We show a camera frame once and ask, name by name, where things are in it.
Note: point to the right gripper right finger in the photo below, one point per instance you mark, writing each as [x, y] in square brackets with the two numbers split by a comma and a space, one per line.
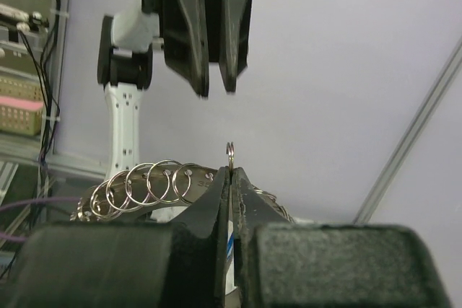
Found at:
[282, 264]

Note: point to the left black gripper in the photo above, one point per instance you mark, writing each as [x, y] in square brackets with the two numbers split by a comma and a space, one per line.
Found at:
[197, 33]

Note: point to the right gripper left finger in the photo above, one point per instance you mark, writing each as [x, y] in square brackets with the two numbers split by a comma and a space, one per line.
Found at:
[181, 263]

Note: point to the key with blue tag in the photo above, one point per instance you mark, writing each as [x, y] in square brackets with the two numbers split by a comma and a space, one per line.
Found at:
[230, 282]

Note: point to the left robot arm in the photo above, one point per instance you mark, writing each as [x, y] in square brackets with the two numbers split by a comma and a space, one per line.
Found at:
[124, 70]

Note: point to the cream plastic basket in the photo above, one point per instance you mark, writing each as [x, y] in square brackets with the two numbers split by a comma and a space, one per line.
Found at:
[21, 106]

